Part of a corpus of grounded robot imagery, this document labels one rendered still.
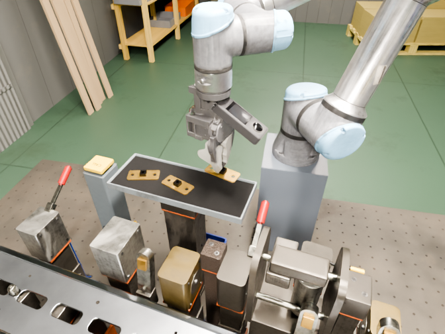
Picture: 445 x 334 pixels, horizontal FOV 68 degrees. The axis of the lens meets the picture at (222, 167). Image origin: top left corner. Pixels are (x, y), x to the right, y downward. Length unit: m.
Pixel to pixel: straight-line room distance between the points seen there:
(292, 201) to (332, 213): 0.42
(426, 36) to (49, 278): 5.45
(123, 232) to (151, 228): 0.55
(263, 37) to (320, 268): 0.45
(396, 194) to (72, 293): 2.40
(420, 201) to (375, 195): 0.32
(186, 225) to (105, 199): 0.26
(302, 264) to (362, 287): 0.15
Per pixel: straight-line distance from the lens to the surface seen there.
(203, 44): 0.62
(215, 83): 0.65
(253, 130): 0.67
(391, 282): 1.35
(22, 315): 0.94
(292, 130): 0.99
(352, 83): 0.85
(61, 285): 0.95
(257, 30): 0.65
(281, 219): 1.16
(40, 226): 1.01
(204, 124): 0.70
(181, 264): 0.80
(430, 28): 5.70
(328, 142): 0.84
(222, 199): 0.82
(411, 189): 2.93
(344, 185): 2.76
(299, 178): 1.03
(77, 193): 1.64
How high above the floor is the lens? 1.73
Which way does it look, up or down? 39 degrees down
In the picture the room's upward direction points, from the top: straight up
